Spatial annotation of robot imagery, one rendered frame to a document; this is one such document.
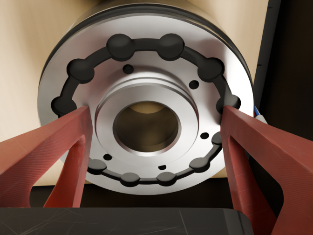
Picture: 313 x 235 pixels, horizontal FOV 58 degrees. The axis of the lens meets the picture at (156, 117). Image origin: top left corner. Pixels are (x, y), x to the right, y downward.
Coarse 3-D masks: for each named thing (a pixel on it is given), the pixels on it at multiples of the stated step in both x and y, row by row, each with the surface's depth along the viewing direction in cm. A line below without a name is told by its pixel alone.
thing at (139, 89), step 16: (128, 80) 12; (144, 80) 12; (160, 80) 12; (112, 96) 12; (128, 96) 12; (144, 96) 12; (160, 96) 12; (176, 96) 12; (96, 112) 12; (112, 112) 12; (176, 112) 12; (192, 112) 12; (96, 128) 13; (112, 128) 13; (176, 128) 14; (192, 128) 13; (112, 144) 13; (128, 144) 14; (160, 144) 14; (176, 144) 13; (192, 144) 13; (128, 160) 14; (144, 160) 14; (160, 160) 14
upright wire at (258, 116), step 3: (255, 108) 14; (255, 111) 14; (258, 111) 14; (255, 114) 14; (258, 114) 14; (255, 117) 14; (258, 117) 14; (261, 117) 13; (261, 120) 13; (264, 120) 13
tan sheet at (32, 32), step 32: (0, 0) 13; (32, 0) 13; (64, 0) 13; (96, 0) 13; (192, 0) 13; (224, 0) 13; (256, 0) 13; (0, 32) 14; (32, 32) 14; (64, 32) 14; (256, 32) 14; (0, 64) 15; (32, 64) 15; (256, 64) 15; (0, 96) 16; (32, 96) 16; (0, 128) 17; (32, 128) 17
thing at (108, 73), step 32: (96, 32) 11; (128, 32) 11; (160, 32) 11; (192, 32) 11; (64, 64) 12; (96, 64) 12; (128, 64) 12; (160, 64) 12; (192, 64) 12; (224, 64) 12; (64, 96) 13; (96, 96) 12; (192, 96) 13; (224, 96) 13; (64, 160) 14; (96, 160) 15; (192, 160) 15; (128, 192) 16; (160, 192) 16
